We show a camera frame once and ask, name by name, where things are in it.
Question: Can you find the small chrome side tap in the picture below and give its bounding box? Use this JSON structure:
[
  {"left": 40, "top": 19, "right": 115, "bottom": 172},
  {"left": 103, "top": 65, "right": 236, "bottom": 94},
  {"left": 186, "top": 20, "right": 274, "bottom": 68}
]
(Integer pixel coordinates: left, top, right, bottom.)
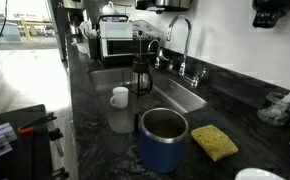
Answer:
[{"left": 147, "top": 39, "right": 173, "bottom": 71}]

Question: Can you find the chrome gooseneck tap faucet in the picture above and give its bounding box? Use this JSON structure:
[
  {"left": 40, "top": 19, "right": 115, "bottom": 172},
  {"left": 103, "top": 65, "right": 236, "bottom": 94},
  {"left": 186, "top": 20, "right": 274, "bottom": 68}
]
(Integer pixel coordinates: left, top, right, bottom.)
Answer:
[{"left": 166, "top": 15, "right": 207, "bottom": 88}]

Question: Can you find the glass french press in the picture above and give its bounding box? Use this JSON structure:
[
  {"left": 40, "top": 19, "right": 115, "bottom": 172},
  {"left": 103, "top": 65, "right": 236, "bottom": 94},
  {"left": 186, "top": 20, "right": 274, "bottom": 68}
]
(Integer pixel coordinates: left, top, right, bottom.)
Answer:
[{"left": 132, "top": 41, "right": 153, "bottom": 97}]

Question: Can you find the stainless steel sink basin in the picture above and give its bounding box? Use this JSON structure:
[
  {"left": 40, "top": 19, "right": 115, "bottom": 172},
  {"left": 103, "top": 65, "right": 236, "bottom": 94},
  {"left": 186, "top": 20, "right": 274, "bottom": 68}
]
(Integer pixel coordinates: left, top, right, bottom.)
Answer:
[{"left": 89, "top": 68, "right": 207, "bottom": 133}]

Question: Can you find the white ceramic mug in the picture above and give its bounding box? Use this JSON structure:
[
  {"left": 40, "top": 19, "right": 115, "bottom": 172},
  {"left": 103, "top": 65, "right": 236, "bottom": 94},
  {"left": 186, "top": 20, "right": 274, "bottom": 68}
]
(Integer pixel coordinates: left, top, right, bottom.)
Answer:
[{"left": 110, "top": 87, "right": 129, "bottom": 109}]

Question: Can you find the blue metal mug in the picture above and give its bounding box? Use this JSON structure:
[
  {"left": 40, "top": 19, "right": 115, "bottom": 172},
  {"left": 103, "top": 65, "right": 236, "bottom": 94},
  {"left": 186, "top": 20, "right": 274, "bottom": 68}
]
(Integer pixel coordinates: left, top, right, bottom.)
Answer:
[{"left": 134, "top": 108, "right": 189, "bottom": 173}]

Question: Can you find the yellow sponge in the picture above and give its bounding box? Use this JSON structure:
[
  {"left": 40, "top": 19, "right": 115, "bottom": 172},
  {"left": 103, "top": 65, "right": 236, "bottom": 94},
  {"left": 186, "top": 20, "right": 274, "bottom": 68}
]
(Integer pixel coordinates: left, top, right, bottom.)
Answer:
[{"left": 191, "top": 125, "right": 239, "bottom": 162}]

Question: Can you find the black optical breadboard table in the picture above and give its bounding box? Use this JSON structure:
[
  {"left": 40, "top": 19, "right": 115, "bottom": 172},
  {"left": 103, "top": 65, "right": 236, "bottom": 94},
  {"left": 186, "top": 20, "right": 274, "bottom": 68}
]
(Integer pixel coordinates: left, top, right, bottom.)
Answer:
[{"left": 0, "top": 104, "right": 69, "bottom": 180}]

